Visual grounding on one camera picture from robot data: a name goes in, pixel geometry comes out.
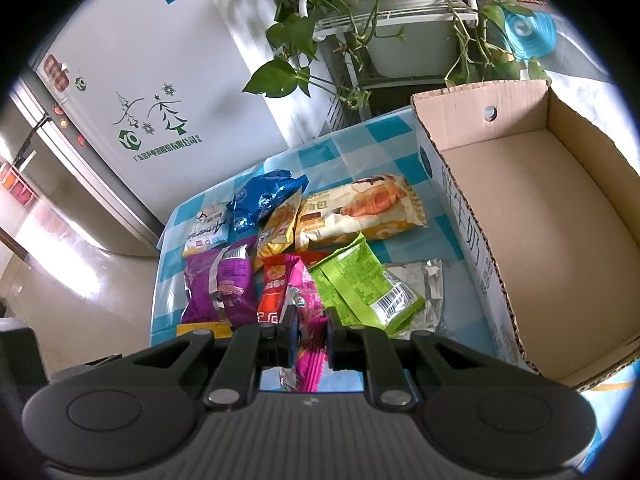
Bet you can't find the white metal plant rack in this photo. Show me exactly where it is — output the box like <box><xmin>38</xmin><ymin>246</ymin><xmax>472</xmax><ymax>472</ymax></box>
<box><xmin>299</xmin><ymin>0</ymin><xmax>482</xmax><ymax>126</ymax></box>

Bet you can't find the white rectangular planter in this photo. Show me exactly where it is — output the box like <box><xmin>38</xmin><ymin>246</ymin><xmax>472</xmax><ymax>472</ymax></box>
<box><xmin>320</xmin><ymin>0</ymin><xmax>479</xmax><ymax>79</ymax></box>

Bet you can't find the small white snack packet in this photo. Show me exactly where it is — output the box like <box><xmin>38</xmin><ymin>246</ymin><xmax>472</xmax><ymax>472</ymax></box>
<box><xmin>182</xmin><ymin>203</ymin><xmax>231</xmax><ymax>259</ymax></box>

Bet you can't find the green snack packet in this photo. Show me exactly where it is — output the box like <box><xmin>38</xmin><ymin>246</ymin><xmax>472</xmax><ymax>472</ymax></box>
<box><xmin>307</xmin><ymin>234</ymin><xmax>426</xmax><ymax>334</ymax></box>

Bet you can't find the red snack packet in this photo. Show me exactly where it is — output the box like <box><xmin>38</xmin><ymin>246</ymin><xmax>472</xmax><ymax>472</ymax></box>
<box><xmin>256</xmin><ymin>254</ymin><xmax>301</xmax><ymax>329</ymax></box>

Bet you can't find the black object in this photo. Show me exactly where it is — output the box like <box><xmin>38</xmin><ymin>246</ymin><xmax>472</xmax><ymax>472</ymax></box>
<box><xmin>0</xmin><ymin>317</ymin><xmax>49</xmax><ymax>397</ymax></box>

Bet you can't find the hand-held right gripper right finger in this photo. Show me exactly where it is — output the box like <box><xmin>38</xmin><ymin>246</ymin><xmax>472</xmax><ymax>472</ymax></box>
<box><xmin>325</xmin><ymin>307</ymin><xmax>506</xmax><ymax>408</ymax></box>

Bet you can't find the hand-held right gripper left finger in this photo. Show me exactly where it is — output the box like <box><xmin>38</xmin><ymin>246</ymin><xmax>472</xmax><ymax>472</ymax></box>
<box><xmin>127</xmin><ymin>305</ymin><xmax>303</xmax><ymax>407</ymax></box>

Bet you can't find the blue tape roll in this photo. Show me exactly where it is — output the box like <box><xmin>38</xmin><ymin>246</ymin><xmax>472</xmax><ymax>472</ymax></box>
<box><xmin>502</xmin><ymin>7</ymin><xmax>557</xmax><ymax>61</ymax></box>

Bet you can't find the blue foil snack packet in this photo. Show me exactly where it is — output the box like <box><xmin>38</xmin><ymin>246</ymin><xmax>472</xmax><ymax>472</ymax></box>
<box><xmin>226</xmin><ymin>170</ymin><xmax>309</xmax><ymax>234</ymax></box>

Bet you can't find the purple snack packet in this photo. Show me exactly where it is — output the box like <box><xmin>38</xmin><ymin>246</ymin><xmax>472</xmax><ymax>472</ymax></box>
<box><xmin>181</xmin><ymin>240</ymin><xmax>259</xmax><ymax>326</ymax></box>

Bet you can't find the magenta snack packet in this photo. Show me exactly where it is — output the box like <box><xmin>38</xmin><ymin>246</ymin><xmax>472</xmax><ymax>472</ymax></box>
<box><xmin>280</xmin><ymin>255</ymin><xmax>332</xmax><ymax>393</ymax></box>

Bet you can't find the yellow-edged snack packet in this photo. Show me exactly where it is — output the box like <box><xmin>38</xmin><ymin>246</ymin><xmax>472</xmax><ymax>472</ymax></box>
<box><xmin>176</xmin><ymin>322</ymin><xmax>234</xmax><ymax>341</ymax></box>

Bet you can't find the cream croissant bread packet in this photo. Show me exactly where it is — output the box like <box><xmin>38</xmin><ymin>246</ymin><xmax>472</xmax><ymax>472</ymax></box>
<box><xmin>295</xmin><ymin>173</ymin><xmax>429</xmax><ymax>253</ymax></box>

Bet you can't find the green pothos plant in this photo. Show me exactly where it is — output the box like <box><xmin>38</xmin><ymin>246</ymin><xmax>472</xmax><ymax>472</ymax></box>
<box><xmin>242</xmin><ymin>0</ymin><xmax>552</xmax><ymax>111</ymax></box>

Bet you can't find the cardboard box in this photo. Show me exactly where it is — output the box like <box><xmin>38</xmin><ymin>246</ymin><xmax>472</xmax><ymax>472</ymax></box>
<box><xmin>410</xmin><ymin>79</ymin><xmax>640</xmax><ymax>394</ymax></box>

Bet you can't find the yellow waffle packet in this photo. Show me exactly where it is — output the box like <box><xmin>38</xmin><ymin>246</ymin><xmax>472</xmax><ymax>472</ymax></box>
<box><xmin>255</xmin><ymin>192</ymin><xmax>304</xmax><ymax>271</ymax></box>

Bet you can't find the blue checkered tablecloth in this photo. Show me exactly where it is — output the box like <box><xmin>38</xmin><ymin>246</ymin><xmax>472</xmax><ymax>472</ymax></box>
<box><xmin>149</xmin><ymin>107</ymin><xmax>640</xmax><ymax>411</ymax></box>

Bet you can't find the grey metal cabinet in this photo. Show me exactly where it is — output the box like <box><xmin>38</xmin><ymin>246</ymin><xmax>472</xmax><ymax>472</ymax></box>
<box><xmin>0</xmin><ymin>75</ymin><xmax>162</xmax><ymax>257</ymax></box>

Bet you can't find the white board with green logo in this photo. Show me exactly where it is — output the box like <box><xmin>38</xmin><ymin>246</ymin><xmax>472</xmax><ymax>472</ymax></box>
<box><xmin>30</xmin><ymin>0</ymin><xmax>326</xmax><ymax>233</ymax></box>

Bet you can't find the silver foil snack packet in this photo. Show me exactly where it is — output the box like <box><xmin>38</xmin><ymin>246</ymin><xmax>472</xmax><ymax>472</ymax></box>
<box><xmin>385</xmin><ymin>259</ymin><xmax>446</xmax><ymax>337</ymax></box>

